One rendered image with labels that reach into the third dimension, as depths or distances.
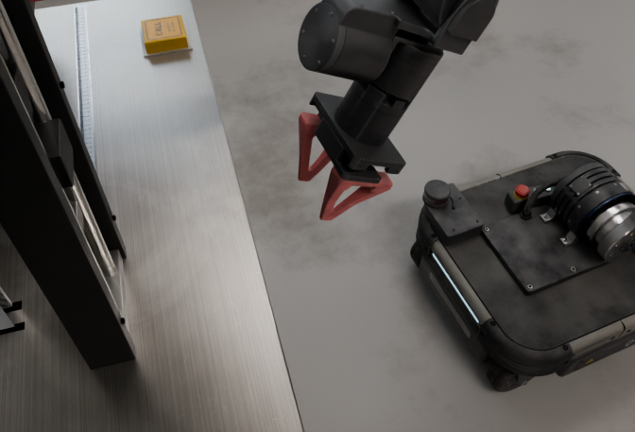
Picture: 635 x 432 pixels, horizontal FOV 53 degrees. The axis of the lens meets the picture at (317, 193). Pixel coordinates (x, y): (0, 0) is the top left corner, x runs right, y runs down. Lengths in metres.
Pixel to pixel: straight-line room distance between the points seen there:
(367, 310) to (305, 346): 0.20
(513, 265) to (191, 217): 0.98
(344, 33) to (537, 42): 2.32
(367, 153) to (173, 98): 0.50
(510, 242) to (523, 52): 1.22
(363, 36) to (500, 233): 1.21
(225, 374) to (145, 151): 0.37
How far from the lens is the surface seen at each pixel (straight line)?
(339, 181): 0.59
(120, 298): 0.77
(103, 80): 1.09
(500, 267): 1.65
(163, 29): 1.14
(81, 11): 1.27
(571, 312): 1.63
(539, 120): 2.43
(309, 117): 0.65
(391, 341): 1.76
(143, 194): 0.89
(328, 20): 0.53
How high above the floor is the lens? 1.55
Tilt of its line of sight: 49 degrees down
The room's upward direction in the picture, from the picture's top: straight up
